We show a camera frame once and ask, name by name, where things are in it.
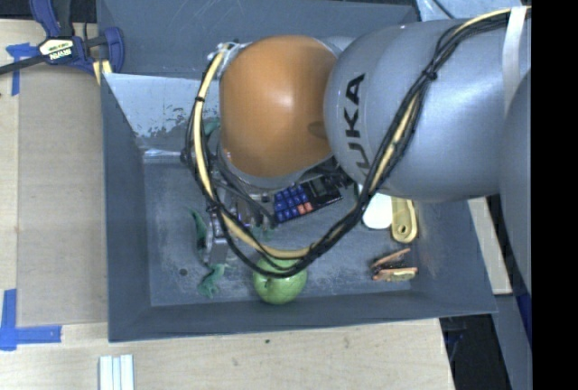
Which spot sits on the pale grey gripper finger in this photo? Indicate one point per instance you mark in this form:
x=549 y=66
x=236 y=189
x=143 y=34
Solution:
x=210 y=239
x=221 y=252

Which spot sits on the green toy animal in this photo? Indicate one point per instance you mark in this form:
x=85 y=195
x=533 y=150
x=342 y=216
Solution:
x=211 y=282

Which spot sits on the green apple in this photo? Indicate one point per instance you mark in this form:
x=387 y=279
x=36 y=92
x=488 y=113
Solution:
x=280 y=286

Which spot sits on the black calculator with blue keys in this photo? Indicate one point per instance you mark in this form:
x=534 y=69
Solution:
x=311 y=198

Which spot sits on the grey metal bin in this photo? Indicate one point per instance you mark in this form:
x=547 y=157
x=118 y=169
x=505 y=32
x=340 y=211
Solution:
x=135 y=198

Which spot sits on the white oval object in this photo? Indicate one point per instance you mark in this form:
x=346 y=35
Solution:
x=377 y=214

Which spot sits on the orange-brown clip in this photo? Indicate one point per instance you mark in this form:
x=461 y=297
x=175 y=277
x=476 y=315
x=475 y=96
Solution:
x=393 y=271

